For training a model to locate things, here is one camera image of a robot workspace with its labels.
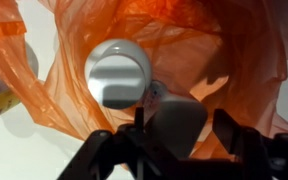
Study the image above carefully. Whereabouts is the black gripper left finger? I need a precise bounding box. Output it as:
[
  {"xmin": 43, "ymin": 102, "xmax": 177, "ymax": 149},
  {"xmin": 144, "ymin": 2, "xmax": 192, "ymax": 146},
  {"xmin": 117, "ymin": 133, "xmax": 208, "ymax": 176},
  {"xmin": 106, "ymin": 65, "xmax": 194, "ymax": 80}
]
[{"xmin": 57, "ymin": 107, "xmax": 144, "ymax": 180}]

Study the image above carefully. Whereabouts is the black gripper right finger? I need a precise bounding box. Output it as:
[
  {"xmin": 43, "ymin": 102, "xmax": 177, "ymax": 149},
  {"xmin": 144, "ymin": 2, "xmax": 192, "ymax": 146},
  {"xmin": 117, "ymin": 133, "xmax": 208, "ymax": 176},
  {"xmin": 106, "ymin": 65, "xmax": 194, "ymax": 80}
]
[{"xmin": 212, "ymin": 109, "xmax": 288, "ymax": 180}]

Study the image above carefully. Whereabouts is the white-capped bottle in bag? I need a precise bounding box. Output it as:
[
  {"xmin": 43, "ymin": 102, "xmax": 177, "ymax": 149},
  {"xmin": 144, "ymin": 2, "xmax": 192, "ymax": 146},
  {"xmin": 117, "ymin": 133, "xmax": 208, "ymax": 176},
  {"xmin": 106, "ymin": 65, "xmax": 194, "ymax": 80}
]
[{"xmin": 84, "ymin": 39, "xmax": 152, "ymax": 109}]

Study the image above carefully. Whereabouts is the orange plastic bag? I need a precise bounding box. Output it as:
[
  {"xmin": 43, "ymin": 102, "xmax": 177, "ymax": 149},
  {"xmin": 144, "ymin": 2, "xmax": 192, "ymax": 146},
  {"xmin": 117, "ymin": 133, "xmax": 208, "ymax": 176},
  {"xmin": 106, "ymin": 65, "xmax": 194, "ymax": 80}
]
[{"xmin": 0, "ymin": 0, "xmax": 288, "ymax": 161}]

